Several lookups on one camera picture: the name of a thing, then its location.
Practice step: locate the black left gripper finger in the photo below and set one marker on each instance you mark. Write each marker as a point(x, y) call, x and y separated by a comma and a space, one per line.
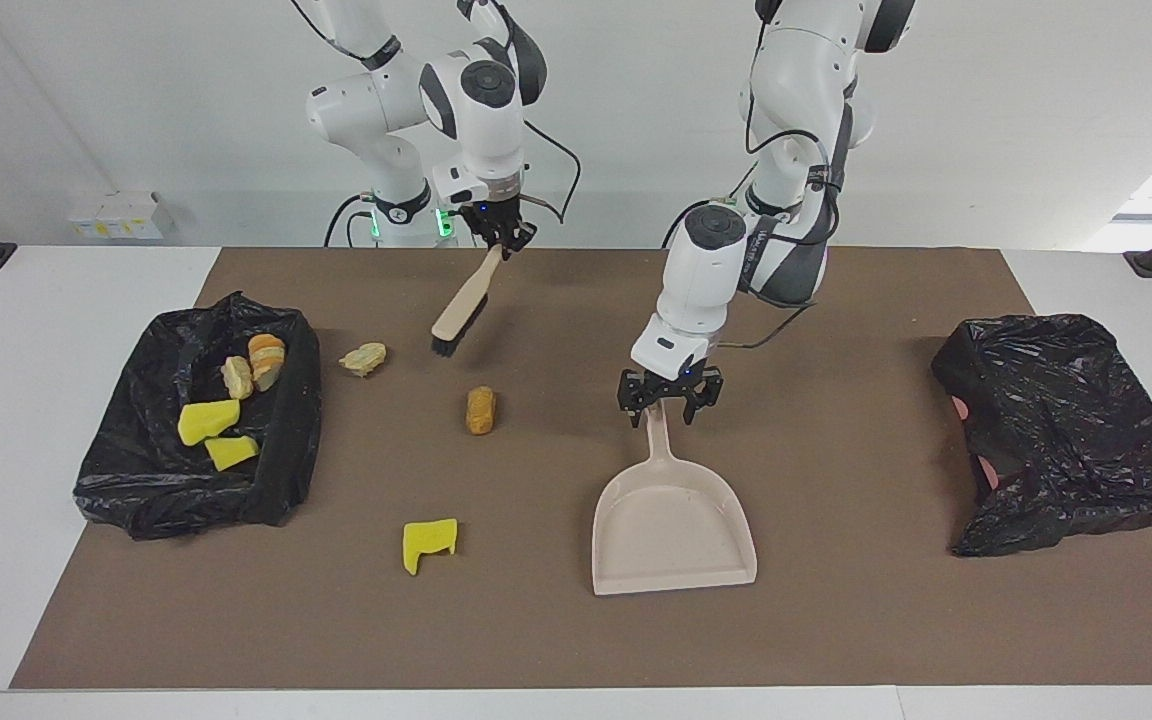
point(696, 407)
point(633, 412)

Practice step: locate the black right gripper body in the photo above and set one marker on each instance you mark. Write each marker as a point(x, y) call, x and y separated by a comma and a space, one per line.
point(498, 220)

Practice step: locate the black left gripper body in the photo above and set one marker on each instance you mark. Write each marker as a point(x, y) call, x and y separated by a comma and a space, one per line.
point(671, 384)

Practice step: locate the wooden brush black bristles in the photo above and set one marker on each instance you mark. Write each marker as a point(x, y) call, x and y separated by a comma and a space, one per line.
point(461, 310)

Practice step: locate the beige plastic dustpan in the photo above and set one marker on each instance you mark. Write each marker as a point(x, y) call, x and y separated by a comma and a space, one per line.
point(676, 530)

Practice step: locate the brown bread nugget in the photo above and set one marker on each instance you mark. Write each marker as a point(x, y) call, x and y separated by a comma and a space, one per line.
point(480, 410)

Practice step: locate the pale crinkled bread piece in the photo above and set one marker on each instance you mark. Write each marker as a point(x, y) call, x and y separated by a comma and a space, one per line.
point(364, 358)

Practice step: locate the notched yellow sponge piece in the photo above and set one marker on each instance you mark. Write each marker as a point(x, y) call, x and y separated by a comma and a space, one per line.
point(426, 540)

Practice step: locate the orange striped bread slice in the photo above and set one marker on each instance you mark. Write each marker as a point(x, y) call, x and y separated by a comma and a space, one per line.
point(266, 360)

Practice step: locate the pale bread chunk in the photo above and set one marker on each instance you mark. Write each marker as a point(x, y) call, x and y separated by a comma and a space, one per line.
point(236, 378)

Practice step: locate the small yellow sponge wedge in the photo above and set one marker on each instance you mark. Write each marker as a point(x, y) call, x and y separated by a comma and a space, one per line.
point(232, 452)

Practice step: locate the large yellow sponge wedge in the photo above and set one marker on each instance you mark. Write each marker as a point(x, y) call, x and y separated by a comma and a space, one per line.
point(208, 422)

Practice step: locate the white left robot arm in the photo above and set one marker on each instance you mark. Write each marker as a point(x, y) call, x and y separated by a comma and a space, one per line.
point(701, 280)

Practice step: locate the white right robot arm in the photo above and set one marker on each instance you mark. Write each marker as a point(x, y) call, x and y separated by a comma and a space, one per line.
point(481, 110)

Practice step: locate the black bag over pink bin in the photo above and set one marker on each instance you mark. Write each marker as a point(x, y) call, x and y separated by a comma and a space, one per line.
point(1066, 430)

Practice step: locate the black trash bag bin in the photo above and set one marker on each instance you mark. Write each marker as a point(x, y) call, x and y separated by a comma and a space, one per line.
point(136, 480)

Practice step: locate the brown table mat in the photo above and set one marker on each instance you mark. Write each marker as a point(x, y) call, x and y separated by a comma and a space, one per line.
point(576, 640)

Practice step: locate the white cardboard boxes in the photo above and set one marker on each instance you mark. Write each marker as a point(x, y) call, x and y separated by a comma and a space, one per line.
point(121, 215)

